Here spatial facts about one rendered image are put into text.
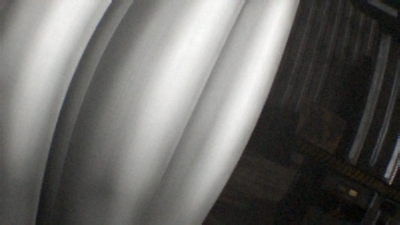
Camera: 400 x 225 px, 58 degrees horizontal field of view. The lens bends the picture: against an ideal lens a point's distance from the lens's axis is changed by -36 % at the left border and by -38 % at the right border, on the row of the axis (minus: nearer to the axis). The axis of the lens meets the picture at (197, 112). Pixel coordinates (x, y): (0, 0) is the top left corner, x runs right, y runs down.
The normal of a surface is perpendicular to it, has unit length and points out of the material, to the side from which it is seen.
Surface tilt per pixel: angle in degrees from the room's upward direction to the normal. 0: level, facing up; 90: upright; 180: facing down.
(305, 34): 90
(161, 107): 90
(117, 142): 90
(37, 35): 90
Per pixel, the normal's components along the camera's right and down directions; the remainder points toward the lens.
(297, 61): -0.38, -0.15
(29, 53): 0.37, 0.21
